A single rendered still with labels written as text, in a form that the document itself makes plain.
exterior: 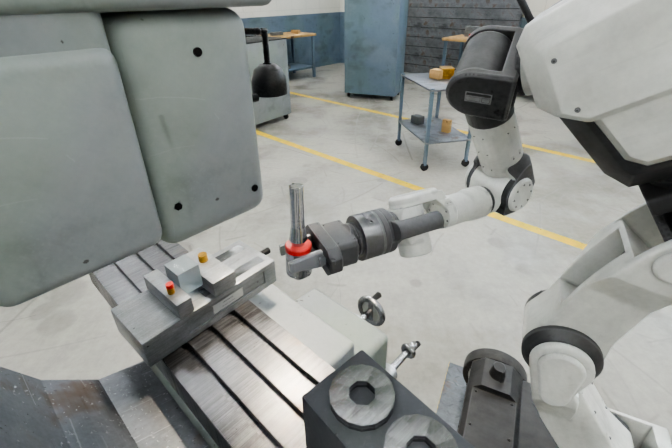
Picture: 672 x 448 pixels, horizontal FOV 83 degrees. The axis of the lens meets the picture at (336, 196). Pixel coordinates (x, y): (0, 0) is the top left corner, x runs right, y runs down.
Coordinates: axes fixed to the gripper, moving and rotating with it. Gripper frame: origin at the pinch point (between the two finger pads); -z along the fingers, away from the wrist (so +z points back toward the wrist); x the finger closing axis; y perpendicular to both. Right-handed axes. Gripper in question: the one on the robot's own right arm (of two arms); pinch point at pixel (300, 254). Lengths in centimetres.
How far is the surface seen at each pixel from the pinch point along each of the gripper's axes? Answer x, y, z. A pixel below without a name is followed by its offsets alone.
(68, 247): 7.3, -15.8, -29.8
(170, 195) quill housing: 0.3, -16.4, -18.3
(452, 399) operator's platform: -6, 84, 53
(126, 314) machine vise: -22.0, 20.0, -33.3
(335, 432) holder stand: 26.3, 8.4, -5.6
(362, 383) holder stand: 22.2, 7.7, 0.5
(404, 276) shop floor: -106, 124, 103
